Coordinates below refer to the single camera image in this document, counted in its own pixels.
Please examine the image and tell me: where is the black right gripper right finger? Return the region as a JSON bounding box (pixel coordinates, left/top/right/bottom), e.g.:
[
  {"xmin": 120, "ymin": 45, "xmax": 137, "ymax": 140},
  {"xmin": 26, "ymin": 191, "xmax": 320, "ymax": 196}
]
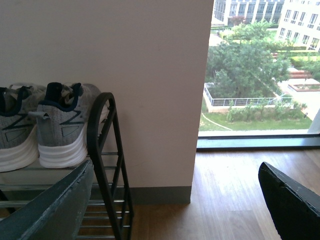
[{"xmin": 258, "ymin": 162, "xmax": 320, "ymax": 240}]

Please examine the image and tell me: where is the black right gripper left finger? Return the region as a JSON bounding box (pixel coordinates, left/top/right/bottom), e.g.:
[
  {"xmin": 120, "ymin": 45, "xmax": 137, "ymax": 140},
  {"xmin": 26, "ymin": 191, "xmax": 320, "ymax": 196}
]
[{"xmin": 0, "ymin": 160, "xmax": 94, "ymax": 240}]

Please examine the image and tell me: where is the grey knit sneaker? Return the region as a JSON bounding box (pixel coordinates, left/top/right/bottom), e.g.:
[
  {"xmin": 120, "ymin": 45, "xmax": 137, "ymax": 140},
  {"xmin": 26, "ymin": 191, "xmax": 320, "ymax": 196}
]
[
  {"xmin": 0, "ymin": 83, "xmax": 46, "ymax": 172},
  {"xmin": 30, "ymin": 82, "xmax": 101, "ymax": 169}
]

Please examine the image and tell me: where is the black metal shoe rack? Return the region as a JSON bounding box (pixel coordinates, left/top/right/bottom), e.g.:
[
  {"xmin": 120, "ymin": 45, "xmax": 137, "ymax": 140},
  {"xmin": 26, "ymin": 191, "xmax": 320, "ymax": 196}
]
[{"xmin": 0, "ymin": 92, "xmax": 134, "ymax": 240}]

